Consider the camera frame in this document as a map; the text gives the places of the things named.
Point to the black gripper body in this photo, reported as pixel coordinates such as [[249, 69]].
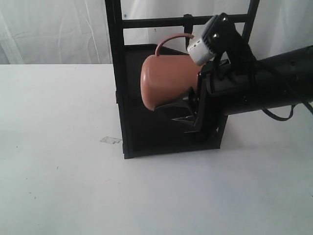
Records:
[[208, 101]]

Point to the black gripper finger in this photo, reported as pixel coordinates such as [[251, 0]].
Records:
[[182, 108]]

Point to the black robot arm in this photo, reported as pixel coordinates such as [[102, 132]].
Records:
[[282, 80]]

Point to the black two-tier shelf rack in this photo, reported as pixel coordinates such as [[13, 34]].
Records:
[[146, 132]]

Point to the clear tape piece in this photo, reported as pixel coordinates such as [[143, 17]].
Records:
[[111, 140]]

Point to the white backdrop curtain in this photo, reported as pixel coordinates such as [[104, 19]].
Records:
[[76, 31]]

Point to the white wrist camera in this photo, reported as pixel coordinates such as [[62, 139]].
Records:
[[201, 48]]

